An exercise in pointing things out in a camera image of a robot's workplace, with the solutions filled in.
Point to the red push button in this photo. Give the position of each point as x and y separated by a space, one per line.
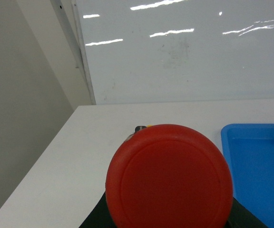
168 176

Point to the white board panel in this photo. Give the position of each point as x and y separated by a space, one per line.
141 51

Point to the blue plastic tray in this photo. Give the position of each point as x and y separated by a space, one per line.
249 152

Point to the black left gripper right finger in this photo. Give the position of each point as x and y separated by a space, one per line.
240 217

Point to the worn black left gripper left finger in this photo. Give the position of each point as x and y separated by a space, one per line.
99 217

